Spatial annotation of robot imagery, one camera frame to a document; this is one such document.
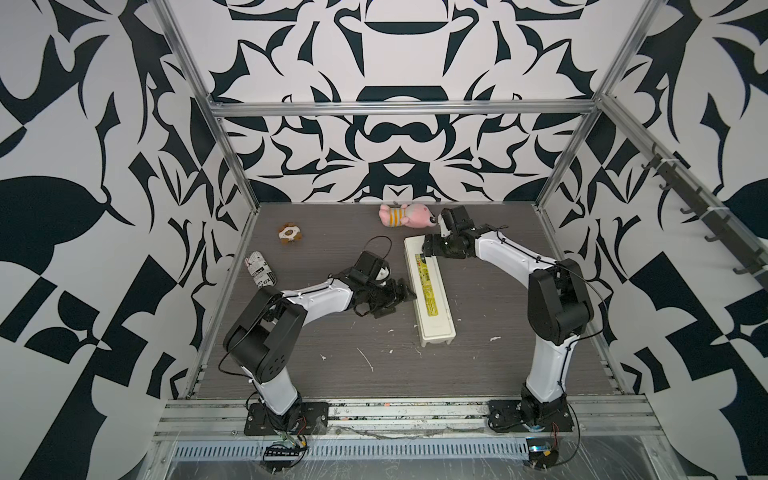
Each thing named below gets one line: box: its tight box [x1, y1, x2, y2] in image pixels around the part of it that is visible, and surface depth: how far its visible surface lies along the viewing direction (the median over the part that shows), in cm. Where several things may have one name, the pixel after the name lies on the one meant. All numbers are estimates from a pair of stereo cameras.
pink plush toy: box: [379, 203, 437, 228], surface depth 110 cm
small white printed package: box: [244, 250, 278, 289], surface depth 99 cm
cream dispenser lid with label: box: [404, 235, 457, 347], surface depth 88 cm
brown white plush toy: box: [278, 223, 302, 244], surface depth 110 cm
